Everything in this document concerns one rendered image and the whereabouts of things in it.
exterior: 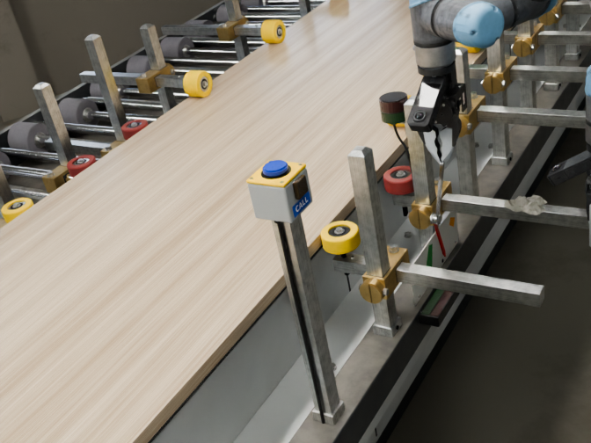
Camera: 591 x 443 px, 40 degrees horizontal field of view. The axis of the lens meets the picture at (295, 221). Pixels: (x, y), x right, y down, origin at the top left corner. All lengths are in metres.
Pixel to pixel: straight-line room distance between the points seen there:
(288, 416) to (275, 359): 0.13
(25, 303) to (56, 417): 0.39
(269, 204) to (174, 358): 0.36
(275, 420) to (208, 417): 0.17
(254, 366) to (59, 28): 4.38
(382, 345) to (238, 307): 0.33
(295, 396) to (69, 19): 4.41
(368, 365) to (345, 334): 0.22
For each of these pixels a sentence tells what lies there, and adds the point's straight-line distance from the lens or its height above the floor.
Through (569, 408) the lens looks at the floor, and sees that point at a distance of 2.52.
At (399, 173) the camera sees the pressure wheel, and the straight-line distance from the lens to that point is 1.83.
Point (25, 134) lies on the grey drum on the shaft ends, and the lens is 2.82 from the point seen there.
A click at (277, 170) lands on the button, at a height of 1.23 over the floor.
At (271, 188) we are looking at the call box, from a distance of 1.22.
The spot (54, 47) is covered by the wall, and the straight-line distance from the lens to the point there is 5.81.
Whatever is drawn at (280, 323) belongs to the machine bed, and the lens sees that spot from 1.71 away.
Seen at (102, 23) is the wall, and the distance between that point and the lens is 5.86.
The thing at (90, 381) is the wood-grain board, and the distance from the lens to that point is 1.47.
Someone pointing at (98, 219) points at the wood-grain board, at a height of 0.90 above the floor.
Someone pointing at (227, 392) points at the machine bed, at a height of 0.73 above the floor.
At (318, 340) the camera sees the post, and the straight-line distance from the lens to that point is 1.41.
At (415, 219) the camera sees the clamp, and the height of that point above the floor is 0.85.
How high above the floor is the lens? 1.78
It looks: 30 degrees down
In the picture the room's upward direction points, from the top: 12 degrees counter-clockwise
